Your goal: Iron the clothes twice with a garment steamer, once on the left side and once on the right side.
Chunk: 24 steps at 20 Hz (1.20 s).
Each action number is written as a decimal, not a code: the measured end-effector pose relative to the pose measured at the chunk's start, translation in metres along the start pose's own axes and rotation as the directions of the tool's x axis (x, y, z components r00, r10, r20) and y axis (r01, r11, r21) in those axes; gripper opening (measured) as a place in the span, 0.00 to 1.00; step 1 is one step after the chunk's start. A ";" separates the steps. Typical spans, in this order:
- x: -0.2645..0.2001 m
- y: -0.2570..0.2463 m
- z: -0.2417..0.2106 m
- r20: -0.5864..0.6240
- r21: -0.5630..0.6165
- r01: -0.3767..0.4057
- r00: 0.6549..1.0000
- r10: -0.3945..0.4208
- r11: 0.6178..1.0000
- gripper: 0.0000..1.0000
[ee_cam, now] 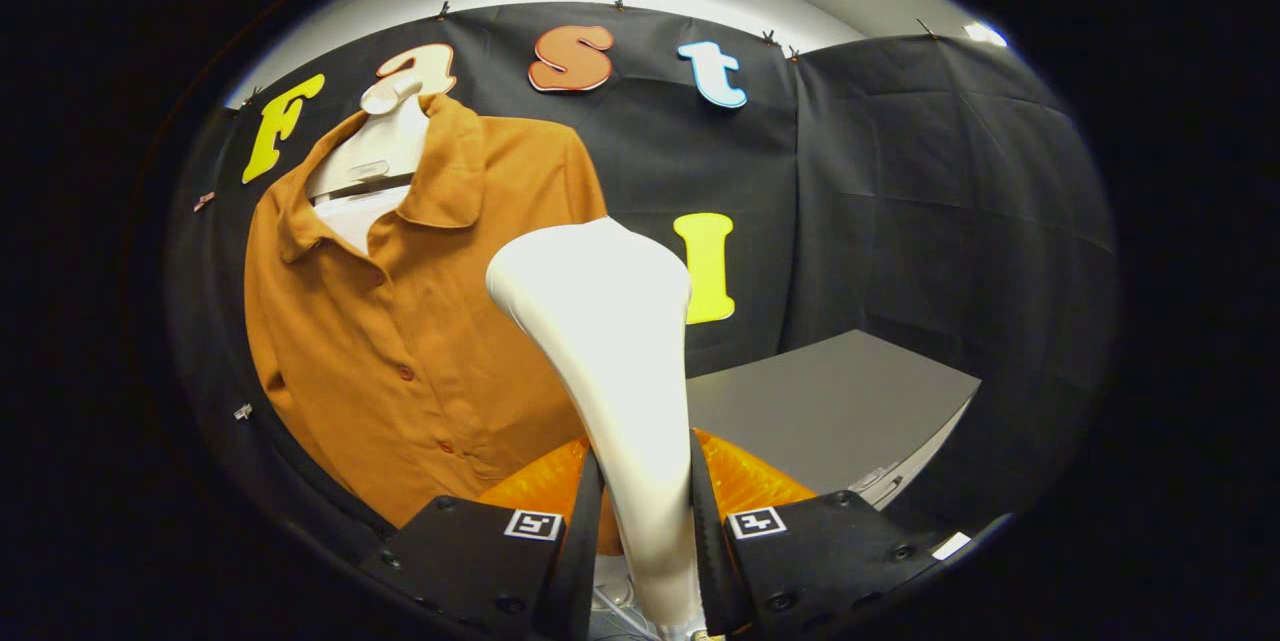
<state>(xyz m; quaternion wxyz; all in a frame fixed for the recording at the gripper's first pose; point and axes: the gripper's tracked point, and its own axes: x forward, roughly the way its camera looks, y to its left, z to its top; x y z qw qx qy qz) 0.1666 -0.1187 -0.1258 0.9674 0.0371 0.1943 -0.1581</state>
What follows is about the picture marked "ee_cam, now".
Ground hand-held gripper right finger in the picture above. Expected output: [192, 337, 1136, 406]
[690, 429, 961, 637]

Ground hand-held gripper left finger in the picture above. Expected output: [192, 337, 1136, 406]
[360, 438, 606, 641]

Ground white garment steamer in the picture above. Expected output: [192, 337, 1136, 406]
[486, 217, 706, 638]

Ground orange button-up shirt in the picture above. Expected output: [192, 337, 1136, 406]
[244, 93, 609, 529]

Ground grey table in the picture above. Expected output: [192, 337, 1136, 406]
[685, 329, 983, 512]

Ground black backdrop cloth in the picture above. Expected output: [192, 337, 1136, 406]
[165, 1, 1118, 562]

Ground white mannequin torso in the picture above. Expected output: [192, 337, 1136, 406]
[305, 71, 431, 257]

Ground row of black clips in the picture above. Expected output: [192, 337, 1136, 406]
[240, 0, 941, 112]

